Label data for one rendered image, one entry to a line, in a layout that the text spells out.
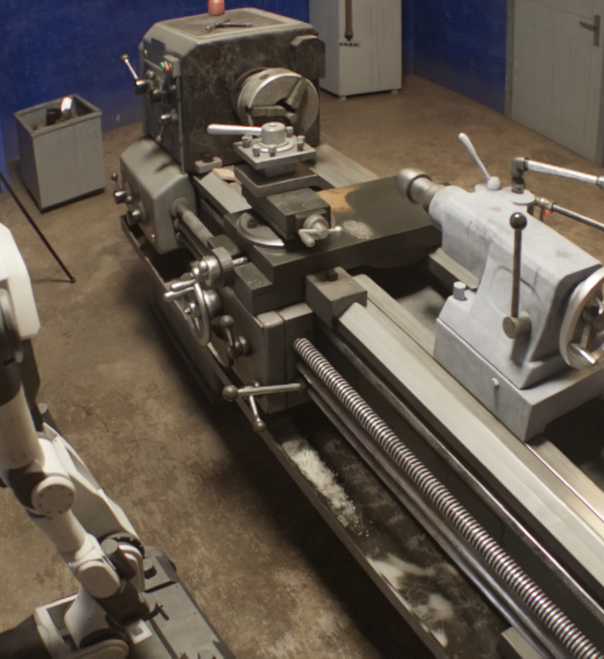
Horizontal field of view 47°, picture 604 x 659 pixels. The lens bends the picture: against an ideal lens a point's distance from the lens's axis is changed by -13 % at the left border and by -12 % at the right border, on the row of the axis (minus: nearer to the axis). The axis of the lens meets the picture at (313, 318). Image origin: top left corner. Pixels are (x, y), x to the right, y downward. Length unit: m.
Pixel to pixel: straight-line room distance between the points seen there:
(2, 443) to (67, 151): 3.56
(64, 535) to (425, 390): 0.82
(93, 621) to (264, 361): 0.83
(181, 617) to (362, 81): 4.94
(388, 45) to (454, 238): 4.68
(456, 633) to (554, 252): 0.86
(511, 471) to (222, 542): 1.20
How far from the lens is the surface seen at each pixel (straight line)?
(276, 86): 2.40
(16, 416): 1.05
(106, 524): 1.54
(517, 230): 1.35
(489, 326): 1.54
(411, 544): 1.86
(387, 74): 6.30
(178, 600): 2.03
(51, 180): 4.55
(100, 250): 4.06
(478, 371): 1.56
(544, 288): 1.44
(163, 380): 3.03
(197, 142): 2.58
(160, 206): 2.65
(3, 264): 1.10
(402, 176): 1.84
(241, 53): 2.55
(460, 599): 1.76
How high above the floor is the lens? 1.84
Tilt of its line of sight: 34 degrees down
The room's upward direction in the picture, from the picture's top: 1 degrees counter-clockwise
